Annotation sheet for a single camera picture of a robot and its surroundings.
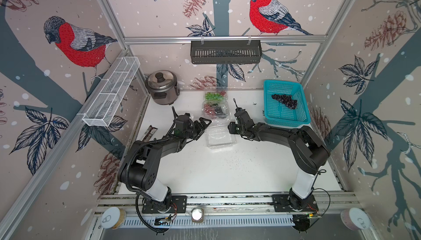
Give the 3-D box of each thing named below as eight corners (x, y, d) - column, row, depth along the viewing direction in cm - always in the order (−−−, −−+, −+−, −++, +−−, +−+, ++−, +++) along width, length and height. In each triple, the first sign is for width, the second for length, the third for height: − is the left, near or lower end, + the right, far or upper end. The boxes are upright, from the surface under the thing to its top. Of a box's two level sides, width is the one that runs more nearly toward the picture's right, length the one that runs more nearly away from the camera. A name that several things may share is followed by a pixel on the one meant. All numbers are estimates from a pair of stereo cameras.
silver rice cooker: (151, 108, 113) (141, 87, 97) (157, 91, 124) (148, 70, 108) (177, 108, 113) (171, 86, 97) (180, 91, 124) (175, 69, 108)
